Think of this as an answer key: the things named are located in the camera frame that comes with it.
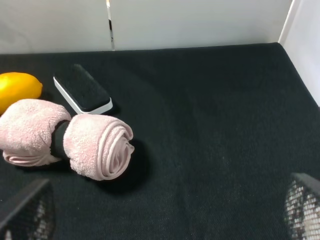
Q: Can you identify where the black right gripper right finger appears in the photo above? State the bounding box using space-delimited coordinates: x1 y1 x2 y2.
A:
284 173 320 240

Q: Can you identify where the yellow lemon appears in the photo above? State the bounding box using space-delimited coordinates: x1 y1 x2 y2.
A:
0 72 43 115

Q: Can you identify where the black table cloth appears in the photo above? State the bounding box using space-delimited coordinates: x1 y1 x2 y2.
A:
0 43 320 240

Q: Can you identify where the pink rolled towel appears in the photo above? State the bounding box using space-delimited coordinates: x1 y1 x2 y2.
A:
0 99 134 181

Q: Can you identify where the black and white eraser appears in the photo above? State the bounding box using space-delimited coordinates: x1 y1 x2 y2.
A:
53 64 113 115

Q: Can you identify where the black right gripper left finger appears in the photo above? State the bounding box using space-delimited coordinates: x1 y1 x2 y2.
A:
0 179 56 240

